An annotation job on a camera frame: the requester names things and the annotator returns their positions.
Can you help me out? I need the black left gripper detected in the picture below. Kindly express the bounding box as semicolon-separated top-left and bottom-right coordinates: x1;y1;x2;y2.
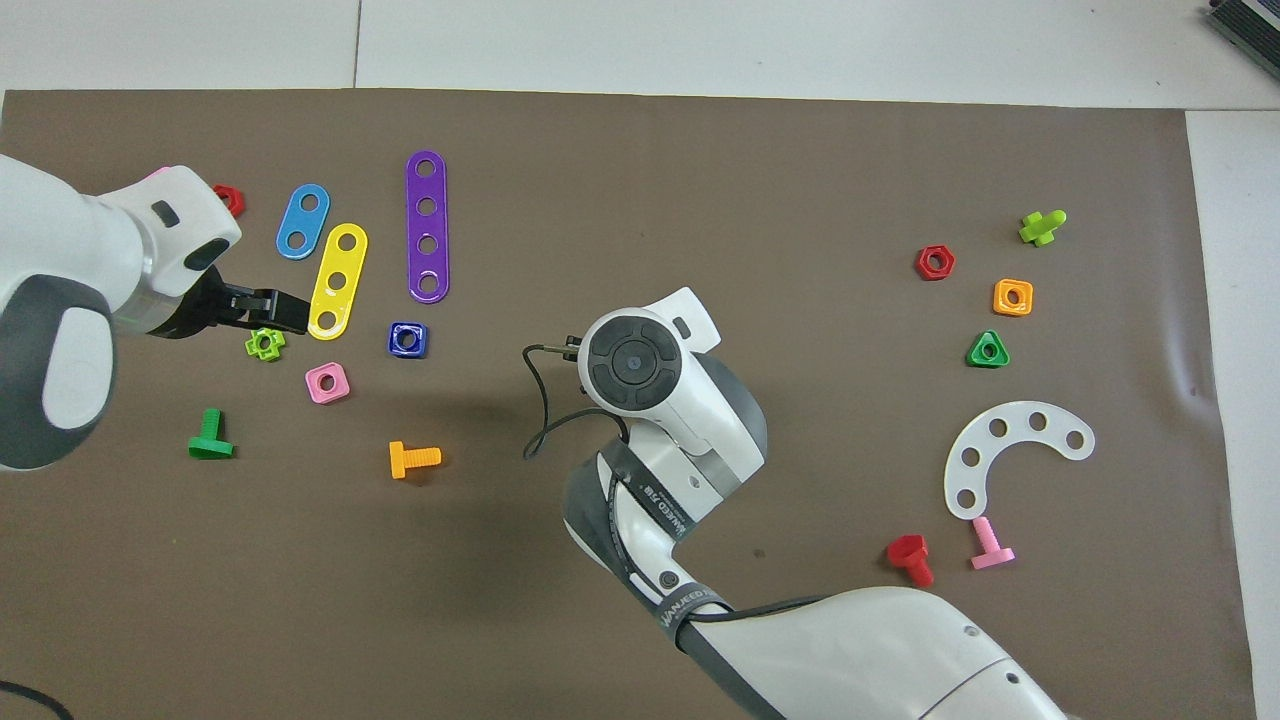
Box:
148;268;310;341

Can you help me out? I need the pink square nut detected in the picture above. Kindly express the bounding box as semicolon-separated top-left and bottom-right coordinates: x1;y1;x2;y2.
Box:
305;362;352;405

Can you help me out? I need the green plastic screw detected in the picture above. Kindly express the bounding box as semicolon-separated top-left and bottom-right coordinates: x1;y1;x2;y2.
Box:
187;407;236;461

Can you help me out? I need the orange plastic screw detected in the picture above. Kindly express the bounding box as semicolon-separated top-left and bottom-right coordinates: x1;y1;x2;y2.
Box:
388;440;443;481

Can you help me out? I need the red plastic screw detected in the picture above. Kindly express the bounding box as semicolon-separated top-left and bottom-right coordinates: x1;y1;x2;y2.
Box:
886;534;936;589

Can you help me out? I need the lime cross-head screw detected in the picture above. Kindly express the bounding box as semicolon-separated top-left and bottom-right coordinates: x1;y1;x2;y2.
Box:
1018;209;1068;248

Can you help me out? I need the yellow three-hole plate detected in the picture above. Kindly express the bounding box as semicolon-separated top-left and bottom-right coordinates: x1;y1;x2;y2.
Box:
306;222;370;342

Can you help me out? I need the blue two-hole plate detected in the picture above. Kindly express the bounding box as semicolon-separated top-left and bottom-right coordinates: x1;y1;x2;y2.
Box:
275;183;332;261

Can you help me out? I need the purple four-hole plate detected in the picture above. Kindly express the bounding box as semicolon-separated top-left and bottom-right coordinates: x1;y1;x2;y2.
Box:
405;150;451;304

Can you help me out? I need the brown paper mat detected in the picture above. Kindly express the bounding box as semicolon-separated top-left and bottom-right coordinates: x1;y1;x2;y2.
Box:
0;88;1259;720

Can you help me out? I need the white curved perforated plate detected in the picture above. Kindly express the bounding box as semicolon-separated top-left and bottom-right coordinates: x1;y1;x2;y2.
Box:
943;401;1097;521

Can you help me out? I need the dark grey ribbed device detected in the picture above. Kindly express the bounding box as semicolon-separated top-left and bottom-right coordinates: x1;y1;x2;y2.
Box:
1205;0;1280;53

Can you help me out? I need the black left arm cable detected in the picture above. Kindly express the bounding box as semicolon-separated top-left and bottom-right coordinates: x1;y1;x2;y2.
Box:
0;680;74;720

